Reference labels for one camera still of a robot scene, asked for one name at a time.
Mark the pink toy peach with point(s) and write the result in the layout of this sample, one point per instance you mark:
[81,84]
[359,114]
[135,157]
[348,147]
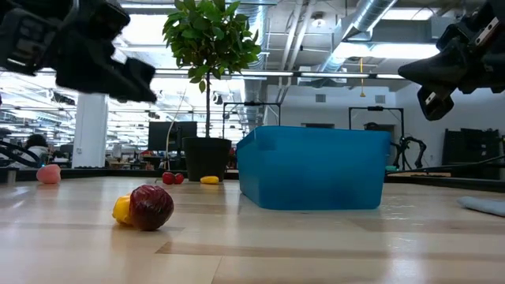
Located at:
[48,174]

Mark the black aluminium table frame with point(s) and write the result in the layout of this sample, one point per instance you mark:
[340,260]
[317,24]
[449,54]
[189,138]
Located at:
[83,173]

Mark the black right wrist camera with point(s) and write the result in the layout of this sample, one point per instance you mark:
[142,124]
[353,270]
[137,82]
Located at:
[436,104]

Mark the black metal rig frame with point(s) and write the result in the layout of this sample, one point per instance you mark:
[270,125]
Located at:
[375,108]

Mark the blue plastic tupperware container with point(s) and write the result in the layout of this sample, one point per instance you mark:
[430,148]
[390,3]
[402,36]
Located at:
[315,169]

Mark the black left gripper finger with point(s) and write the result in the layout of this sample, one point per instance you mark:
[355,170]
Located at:
[136,73]
[134,91]

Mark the white square pillar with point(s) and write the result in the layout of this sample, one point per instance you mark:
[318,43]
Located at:
[90,130]

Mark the black background monitor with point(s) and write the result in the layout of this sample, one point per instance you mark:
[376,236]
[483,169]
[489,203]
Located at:
[159,136]

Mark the yellow toy pepper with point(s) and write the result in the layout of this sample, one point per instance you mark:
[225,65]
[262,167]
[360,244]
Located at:
[209,180]
[121,209]

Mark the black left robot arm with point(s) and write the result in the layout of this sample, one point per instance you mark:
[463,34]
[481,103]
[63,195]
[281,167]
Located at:
[23,43]

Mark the green potted plant black pot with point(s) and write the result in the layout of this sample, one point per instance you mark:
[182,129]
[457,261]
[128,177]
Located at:
[207,158]

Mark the grey square container lid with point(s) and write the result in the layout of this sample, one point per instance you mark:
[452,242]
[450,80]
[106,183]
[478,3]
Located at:
[485,206]

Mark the black equipment rack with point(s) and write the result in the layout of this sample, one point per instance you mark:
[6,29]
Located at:
[473,150]

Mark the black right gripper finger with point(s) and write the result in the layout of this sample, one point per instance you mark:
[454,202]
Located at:
[434,65]
[442,79]

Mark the dark red toy cherry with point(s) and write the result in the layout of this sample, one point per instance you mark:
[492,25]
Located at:
[180,178]
[151,208]
[168,178]

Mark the black background robot arm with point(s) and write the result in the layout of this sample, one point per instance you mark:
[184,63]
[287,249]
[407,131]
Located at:
[402,150]

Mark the person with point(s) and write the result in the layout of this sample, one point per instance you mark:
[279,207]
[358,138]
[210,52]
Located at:
[35,152]

